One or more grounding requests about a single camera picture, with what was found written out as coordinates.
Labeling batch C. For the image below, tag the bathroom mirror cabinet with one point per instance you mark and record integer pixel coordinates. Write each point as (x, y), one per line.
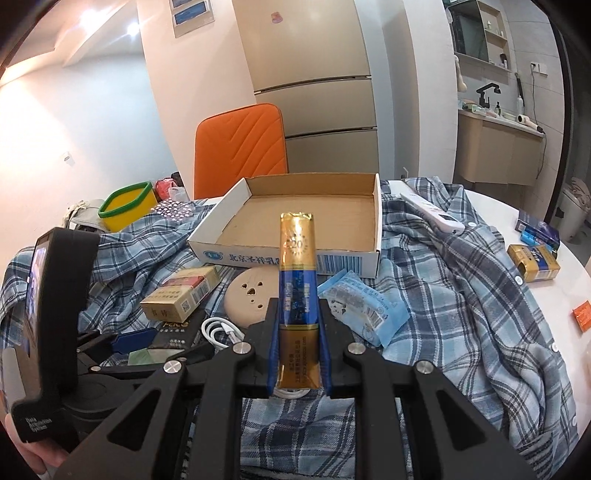
(479, 32)

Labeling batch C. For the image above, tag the orange small packet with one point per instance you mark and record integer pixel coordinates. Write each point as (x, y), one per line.
(582, 316)

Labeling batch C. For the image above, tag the blue plaid shirt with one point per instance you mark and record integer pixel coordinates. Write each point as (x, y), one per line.
(470, 314)

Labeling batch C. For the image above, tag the gold blue cigarette pack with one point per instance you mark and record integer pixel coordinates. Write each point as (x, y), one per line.
(299, 320)

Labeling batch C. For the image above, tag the white remote control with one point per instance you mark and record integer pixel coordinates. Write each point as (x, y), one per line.
(437, 217)

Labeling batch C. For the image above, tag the blue tissue packet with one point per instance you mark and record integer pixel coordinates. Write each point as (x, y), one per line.
(369, 313)

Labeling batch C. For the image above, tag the green felt pouch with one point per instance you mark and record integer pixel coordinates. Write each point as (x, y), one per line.
(149, 356)

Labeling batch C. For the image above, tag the round beige wooden disc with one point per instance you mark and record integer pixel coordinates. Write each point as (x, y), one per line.
(249, 294)

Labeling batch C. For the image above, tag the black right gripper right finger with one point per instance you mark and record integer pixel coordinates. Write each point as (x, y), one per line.
(411, 420)

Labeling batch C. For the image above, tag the person left hand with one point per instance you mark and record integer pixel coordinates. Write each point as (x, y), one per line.
(38, 455)

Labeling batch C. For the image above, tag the beige bathroom vanity cabinet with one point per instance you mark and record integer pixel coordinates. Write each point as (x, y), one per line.
(494, 151)

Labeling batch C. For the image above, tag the orange chair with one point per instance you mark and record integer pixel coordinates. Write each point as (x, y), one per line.
(242, 143)

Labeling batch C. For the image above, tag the dark blue box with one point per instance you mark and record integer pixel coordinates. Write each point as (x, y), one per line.
(535, 232)

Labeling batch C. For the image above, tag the red gold cigarette pack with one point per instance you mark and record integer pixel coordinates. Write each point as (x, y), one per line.
(178, 297)

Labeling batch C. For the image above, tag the gold blue pack on table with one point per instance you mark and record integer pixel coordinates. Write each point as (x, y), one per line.
(534, 263)

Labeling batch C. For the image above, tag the shallow cardboard box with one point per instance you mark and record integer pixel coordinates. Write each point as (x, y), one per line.
(327, 222)

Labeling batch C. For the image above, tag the red bag on floor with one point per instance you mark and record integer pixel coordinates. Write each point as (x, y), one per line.
(161, 187)

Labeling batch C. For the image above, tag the white hair dryer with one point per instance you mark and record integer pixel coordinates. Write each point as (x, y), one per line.
(528, 122)

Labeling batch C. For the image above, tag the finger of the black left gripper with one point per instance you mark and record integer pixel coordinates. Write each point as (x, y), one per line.
(126, 343)
(199, 353)

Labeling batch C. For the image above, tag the yellow bin green rim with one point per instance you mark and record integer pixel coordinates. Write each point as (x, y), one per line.
(127, 205)

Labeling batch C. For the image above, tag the bag of shiny beads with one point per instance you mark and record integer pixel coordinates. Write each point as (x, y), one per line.
(175, 210)

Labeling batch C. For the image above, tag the grey cloth pile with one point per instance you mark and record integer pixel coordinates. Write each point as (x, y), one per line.
(83, 215)

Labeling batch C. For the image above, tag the white trash bin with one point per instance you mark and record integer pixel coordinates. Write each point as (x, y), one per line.
(572, 209)

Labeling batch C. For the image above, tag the beige refrigerator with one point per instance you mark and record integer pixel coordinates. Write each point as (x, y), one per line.
(309, 59)

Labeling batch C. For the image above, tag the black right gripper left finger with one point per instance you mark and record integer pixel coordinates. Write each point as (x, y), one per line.
(182, 418)

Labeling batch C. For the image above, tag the black cigarette pack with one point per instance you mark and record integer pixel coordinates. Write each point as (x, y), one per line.
(176, 336)

